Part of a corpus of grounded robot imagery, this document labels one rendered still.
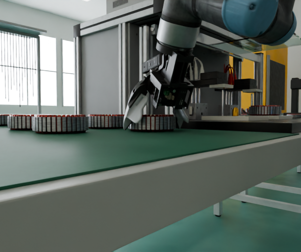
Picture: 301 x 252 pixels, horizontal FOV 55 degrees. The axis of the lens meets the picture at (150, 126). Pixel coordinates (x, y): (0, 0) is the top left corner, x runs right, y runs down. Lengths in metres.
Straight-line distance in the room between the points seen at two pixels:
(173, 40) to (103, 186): 0.39
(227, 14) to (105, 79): 0.62
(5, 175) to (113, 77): 0.80
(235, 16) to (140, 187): 0.32
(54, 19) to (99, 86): 7.23
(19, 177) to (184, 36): 0.41
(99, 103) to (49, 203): 0.87
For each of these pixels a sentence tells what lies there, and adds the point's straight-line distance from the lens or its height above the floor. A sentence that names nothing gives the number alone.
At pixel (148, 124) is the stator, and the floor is 0.77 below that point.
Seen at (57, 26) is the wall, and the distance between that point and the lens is 8.21.
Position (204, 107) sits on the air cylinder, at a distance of 1.01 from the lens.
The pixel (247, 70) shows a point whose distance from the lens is 4.75.
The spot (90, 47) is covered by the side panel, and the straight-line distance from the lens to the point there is 1.09.
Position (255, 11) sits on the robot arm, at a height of 0.93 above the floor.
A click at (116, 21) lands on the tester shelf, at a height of 1.08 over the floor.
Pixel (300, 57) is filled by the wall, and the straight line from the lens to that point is 6.47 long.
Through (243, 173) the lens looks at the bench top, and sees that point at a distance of 0.36.
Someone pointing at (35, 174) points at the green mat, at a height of 0.75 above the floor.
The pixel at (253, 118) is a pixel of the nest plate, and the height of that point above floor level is 0.78.
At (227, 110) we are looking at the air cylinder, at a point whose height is 0.80.
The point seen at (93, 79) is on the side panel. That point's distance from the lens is 1.06.
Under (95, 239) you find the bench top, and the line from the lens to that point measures 0.20.
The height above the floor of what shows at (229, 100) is 0.84.
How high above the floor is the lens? 0.79
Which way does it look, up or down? 2 degrees down
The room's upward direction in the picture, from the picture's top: straight up
